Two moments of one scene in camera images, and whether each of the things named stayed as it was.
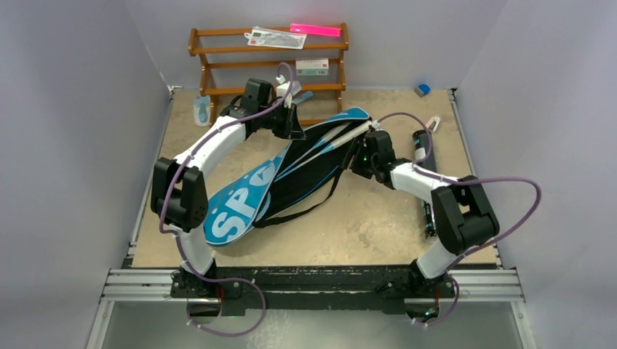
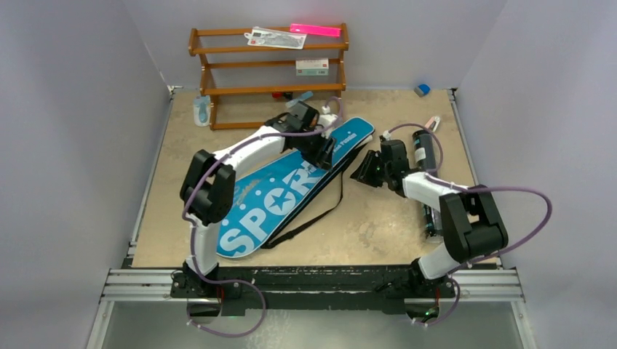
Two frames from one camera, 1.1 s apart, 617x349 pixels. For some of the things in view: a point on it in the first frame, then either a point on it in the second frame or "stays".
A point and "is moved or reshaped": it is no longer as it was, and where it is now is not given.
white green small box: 314,66 stays
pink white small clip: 432,123 stays
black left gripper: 291,129 -> 322,154
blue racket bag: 295,179 is moved or reshaped
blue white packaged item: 201,107 stays
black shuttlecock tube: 420,145 stays
